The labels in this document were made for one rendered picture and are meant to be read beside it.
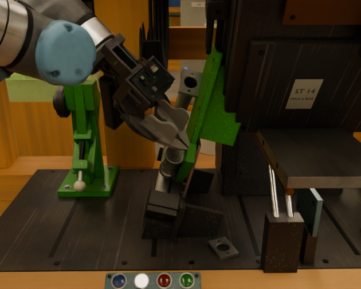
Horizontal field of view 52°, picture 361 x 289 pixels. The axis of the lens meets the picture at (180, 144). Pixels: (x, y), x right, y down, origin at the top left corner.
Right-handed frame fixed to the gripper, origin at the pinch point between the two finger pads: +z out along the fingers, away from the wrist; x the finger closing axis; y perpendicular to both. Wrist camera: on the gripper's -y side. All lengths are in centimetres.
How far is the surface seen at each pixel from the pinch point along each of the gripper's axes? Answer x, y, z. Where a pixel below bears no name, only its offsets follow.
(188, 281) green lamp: -16.9, 0.3, 14.9
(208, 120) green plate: 7.1, 1.5, 0.8
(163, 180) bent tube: -0.2, -14.1, 4.4
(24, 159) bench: -2, -68, -24
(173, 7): 509, -462, -114
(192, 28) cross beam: 44, -22, -16
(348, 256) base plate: 7.0, 3.4, 38.0
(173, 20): 504, -482, -97
